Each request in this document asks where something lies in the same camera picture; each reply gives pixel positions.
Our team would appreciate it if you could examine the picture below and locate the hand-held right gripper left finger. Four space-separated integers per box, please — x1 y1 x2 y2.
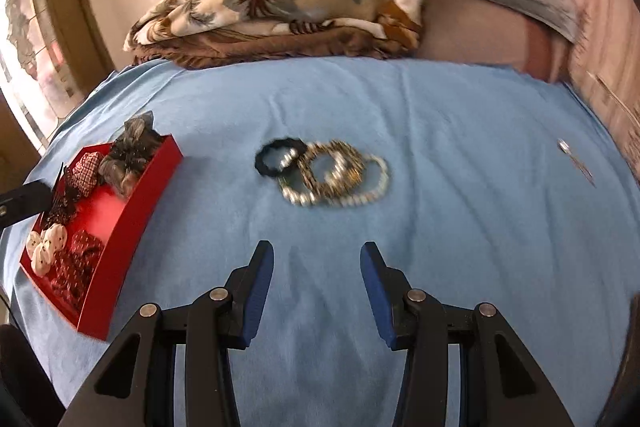
60 239 275 427

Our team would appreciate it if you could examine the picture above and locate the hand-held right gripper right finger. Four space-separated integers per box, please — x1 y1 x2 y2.
360 241 576 427

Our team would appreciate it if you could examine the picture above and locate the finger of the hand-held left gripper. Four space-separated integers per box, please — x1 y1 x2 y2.
0 181 54 229

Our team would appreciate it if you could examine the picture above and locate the black sequined hair bow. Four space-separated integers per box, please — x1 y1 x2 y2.
42 199 76 230

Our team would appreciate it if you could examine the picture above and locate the black leaf hair clip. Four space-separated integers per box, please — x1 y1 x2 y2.
50 163 82 208

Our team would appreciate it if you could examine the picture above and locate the white dotted scrunchie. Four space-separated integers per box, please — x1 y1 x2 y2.
26 224 68 278

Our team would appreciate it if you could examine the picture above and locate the red polka dot bow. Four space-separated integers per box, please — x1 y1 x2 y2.
64 151 103 198

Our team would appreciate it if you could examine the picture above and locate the red white plaid scrunchie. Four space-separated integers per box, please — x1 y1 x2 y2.
50 229 106 313

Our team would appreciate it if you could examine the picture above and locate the white pearl bracelet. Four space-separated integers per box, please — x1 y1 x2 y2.
320 152 391 208
277 147 326 208

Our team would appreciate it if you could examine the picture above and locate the red box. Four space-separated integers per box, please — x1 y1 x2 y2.
19 133 183 342

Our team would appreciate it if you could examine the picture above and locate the grey organza scrunchie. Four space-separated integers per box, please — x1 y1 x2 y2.
98 111 166 198

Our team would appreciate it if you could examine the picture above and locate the black hair tie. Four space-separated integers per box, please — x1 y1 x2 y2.
255 138 307 180

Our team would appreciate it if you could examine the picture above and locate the leopard print hair tie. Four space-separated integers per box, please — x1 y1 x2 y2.
297 139 368 202

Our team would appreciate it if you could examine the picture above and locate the blue blanket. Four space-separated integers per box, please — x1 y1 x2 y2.
0 57 640 427

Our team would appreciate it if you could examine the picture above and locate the silver hair pin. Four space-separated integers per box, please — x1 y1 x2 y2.
556 138 598 188

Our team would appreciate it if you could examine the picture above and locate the brown quilted blanket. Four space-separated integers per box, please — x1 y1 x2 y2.
131 24 421 70

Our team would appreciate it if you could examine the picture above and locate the pink bed sheet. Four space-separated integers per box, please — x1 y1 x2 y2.
415 0 626 82

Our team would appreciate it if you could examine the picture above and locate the striped pink pillow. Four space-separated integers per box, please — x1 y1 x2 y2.
565 0 640 178

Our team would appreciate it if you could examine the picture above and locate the wooden window frame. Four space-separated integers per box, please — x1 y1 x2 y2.
0 0 118 168

